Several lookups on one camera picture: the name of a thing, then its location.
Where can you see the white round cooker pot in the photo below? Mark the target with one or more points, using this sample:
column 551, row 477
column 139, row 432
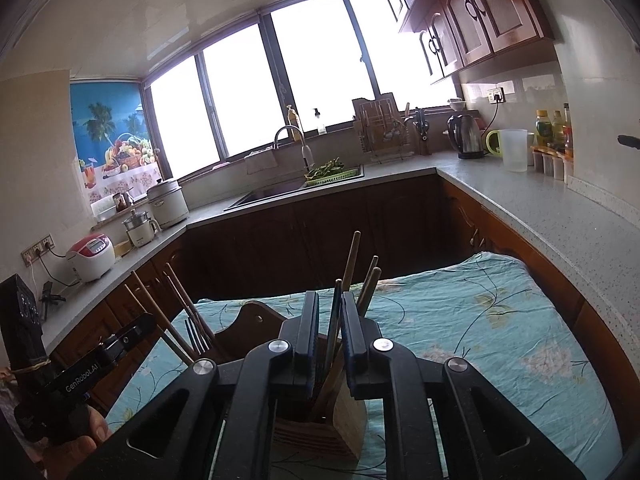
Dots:
column 168, row 205

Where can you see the black wok on stove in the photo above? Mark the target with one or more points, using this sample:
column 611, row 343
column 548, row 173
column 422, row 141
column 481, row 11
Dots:
column 629, row 141

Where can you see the wooden dish rack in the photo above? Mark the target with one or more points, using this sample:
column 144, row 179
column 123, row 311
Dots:
column 382, row 131

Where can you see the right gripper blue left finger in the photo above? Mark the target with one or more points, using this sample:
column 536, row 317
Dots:
column 215, row 421

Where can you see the wall power socket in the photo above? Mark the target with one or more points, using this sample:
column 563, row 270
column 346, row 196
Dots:
column 31, row 254

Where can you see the tropical fruit roller blind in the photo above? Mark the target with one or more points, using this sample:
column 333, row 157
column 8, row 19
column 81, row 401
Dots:
column 114, row 148

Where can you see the green vegetables in basket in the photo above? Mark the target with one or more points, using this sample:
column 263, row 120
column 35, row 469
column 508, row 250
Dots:
column 333, row 170

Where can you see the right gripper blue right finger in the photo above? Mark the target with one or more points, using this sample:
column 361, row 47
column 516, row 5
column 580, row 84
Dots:
column 444, row 420

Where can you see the oil bottles on rack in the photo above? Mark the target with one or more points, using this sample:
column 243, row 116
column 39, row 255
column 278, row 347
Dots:
column 553, row 149

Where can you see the long bamboo chopstick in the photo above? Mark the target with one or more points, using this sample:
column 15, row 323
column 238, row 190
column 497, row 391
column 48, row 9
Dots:
column 351, row 261

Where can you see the teal floral tablecloth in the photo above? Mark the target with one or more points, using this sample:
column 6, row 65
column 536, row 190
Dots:
column 489, row 311

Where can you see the steel electric kettle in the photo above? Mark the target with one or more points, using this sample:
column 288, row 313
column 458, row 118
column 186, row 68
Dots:
column 465, row 137

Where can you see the wooden utensil holder block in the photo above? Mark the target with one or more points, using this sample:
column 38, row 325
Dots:
column 336, row 430

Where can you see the dark metal chopstick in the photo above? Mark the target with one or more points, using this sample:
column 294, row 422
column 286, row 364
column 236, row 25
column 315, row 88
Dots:
column 331, row 336

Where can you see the silver fork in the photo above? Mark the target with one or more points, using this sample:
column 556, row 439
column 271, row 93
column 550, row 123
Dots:
column 198, row 343

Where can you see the wooden chopstick pair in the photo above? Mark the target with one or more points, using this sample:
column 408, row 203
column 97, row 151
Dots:
column 167, row 300

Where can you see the small white electric pot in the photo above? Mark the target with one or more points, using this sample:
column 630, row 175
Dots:
column 141, row 228

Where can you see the ridged wooden chopstick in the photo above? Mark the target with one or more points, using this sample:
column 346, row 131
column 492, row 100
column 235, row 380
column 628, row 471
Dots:
column 368, row 287

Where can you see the white and red rice cooker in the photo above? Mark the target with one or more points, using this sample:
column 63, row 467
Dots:
column 91, row 257

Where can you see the chrome sink faucet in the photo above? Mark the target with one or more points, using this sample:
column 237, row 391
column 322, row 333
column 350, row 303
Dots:
column 299, row 138

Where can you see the person left hand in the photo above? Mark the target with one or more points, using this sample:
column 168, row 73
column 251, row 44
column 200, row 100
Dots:
column 61, row 460

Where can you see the upper wooden wall cabinets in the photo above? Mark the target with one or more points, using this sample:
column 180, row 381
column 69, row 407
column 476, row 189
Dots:
column 455, row 34

